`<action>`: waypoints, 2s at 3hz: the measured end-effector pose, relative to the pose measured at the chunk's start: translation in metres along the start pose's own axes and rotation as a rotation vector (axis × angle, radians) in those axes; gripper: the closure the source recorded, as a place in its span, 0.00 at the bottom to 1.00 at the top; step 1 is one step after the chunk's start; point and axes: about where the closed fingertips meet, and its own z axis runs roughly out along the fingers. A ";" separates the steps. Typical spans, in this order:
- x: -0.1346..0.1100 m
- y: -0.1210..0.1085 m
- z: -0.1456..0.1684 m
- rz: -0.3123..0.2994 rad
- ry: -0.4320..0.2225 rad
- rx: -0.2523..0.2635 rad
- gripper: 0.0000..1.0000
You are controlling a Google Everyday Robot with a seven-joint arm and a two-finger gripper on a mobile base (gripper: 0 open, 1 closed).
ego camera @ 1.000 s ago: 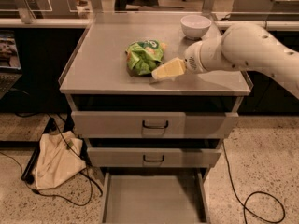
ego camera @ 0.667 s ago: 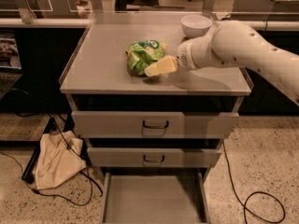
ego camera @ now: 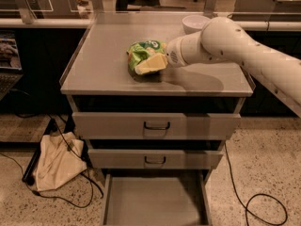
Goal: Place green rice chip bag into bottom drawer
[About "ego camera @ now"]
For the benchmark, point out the top grey drawer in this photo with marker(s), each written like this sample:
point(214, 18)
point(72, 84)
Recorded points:
point(173, 126)

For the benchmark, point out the white ceramic bowl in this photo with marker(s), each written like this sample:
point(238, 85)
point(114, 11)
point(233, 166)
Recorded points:
point(194, 23)

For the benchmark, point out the bottom grey open drawer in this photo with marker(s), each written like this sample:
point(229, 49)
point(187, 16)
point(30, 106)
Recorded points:
point(155, 198)

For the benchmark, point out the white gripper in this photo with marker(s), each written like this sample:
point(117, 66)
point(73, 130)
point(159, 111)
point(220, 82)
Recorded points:
point(173, 55)

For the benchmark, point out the green rice chip bag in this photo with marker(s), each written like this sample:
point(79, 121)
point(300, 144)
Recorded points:
point(142, 50)

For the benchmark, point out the middle grey drawer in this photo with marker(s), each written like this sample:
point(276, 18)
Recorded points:
point(154, 159)

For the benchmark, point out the grey metal drawer cabinet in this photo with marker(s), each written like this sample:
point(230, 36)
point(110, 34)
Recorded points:
point(99, 80)

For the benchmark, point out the cream cloth bag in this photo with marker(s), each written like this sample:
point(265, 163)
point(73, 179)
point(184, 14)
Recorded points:
point(60, 161)

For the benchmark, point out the white horizontal rail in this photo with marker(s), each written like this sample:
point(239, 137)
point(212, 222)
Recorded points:
point(71, 23)

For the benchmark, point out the laptop computer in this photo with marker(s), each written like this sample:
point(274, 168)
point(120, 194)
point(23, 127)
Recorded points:
point(11, 69)

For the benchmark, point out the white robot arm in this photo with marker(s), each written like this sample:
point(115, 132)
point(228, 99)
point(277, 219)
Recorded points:
point(223, 39)

